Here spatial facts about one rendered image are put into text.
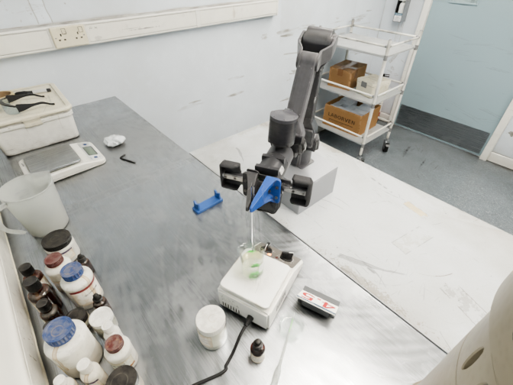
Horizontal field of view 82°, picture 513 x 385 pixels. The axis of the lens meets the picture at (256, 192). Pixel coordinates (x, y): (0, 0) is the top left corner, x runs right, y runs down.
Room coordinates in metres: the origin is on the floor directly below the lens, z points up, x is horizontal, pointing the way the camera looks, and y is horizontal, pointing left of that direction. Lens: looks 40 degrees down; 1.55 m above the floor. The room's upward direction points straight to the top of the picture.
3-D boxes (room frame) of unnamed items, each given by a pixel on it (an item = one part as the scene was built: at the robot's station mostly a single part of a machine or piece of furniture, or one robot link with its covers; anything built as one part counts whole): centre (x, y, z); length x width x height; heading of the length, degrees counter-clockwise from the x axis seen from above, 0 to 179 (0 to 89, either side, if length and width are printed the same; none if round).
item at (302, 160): (0.81, -0.14, 1.04); 0.07 x 0.07 x 0.06; 43
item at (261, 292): (0.39, 0.00, 0.98); 0.12 x 0.12 x 0.01; 61
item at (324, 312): (0.37, -0.14, 0.92); 0.09 x 0.06 x 0.04; 60
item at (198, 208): (0.72, 0.16, 0.92); 0.10 x 0.03 x 0.04; 132
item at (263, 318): (0.41, -0.01, 0.94); 0.22 x 0.13 x 0.08; 151
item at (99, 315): (0.31, 0.33, 0.93); 0.05 x 0.05 x 0.05
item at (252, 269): (0.40, 0.01, 1.02); 0.06 x 0.05 x 0.08; 81
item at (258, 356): (0.25, 0.00, 0.93); 0.03 x 0.03 x 0.07
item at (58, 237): (0.51, 0.52, 0.94); 0.07 x 0.07 x 0.07
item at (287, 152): (0.56, -0.05, 1.19); 0.07 x 0.06 x 0.09; 160
